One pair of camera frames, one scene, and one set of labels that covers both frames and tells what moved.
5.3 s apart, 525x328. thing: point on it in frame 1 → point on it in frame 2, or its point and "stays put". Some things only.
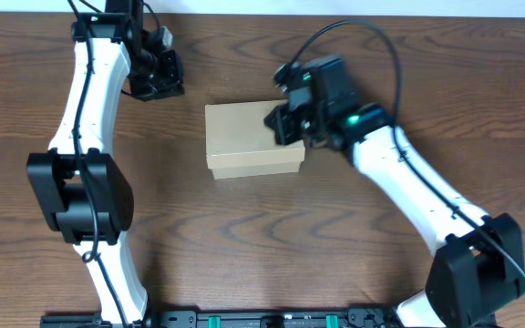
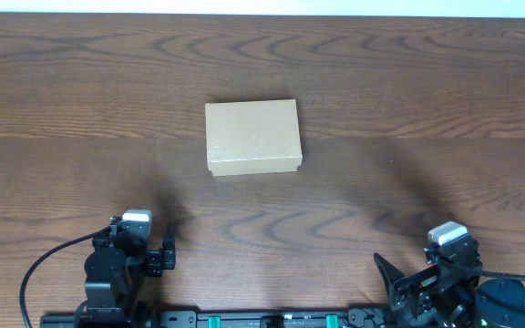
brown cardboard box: x=240 y=143 stays put
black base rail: x=241 y=318 stays put
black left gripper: x=159 y=87 → x=154 y=261
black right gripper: x=287 y=123 → x=408 y=287
